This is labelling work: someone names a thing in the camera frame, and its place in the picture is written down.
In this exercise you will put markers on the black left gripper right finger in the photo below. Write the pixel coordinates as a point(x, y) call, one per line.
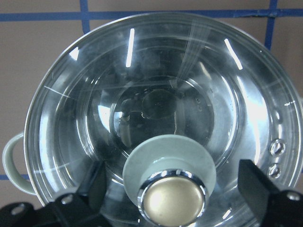
point(271, 206)

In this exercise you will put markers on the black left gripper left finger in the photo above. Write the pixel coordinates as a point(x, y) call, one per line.
point(72, 209)

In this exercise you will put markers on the glass pot lid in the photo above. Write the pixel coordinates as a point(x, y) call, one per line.
point(161, 74)

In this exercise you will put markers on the stainless steel pot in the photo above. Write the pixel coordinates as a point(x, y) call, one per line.
point(174, 195)

